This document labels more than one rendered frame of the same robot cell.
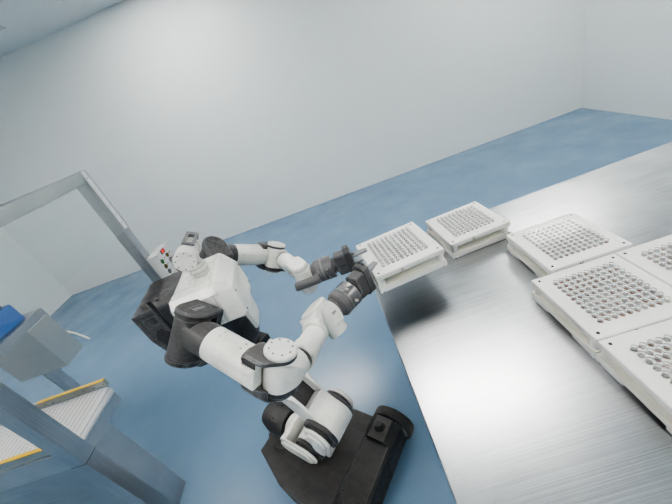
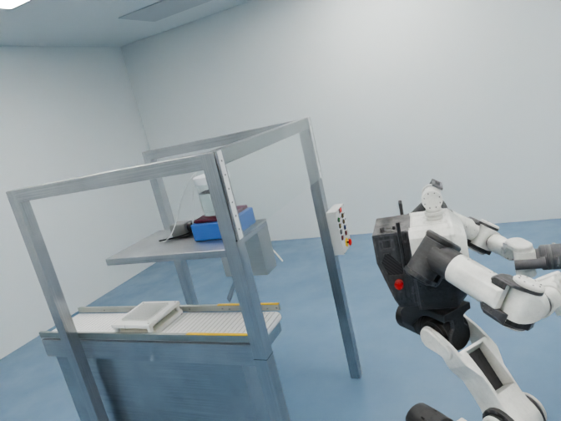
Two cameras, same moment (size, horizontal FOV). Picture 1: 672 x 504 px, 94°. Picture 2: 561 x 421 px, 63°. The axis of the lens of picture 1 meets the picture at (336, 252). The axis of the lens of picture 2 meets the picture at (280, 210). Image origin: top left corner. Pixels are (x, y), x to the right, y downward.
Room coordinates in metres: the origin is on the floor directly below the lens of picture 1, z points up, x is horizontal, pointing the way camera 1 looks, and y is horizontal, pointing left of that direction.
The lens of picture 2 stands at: (-0.66, 0.36, 1.74)
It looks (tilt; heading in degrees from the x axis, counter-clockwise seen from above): 13 degrees down; 21
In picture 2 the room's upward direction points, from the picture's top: 13 degrees counter-clockwise
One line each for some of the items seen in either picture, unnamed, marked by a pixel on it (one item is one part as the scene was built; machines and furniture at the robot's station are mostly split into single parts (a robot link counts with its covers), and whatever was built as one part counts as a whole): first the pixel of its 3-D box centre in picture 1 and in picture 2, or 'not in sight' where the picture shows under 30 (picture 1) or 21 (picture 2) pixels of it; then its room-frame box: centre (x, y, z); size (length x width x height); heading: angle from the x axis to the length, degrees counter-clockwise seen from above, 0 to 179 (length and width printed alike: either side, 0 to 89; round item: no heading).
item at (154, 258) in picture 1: (169, 267); (339, 229); (1.85, 0.99, 0.95); 0.17 x 0.06 x 0.26; 175
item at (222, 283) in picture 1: (206, 310); (422, 256); (0.92, 0.48, 1.11); 0.34 x 0.30 x 0.36; 2
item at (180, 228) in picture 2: not in sight; (184, 228); (1.10, 1.52, 1.28); 0.10 x 0.07 x 0.06; 85
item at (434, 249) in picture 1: (396, 248); not in sight; (0.95, -0.21, 1.03); 0.25 x 0.24 x 0.02; 2
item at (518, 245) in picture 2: (299, 271); (518, 252); (1.06, 0.16, 1.03); 0.13 x 0.07 x 0.09; 20
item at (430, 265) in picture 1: (399, 259); not in sight; (0.95, -0.21, 0.98); 0.24 x 0.24 x 0.02; 2
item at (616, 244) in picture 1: (562, 241); not in sight; (0.79, -0.71, 0.91); 0.25 x 0.24 x 0.02; 174
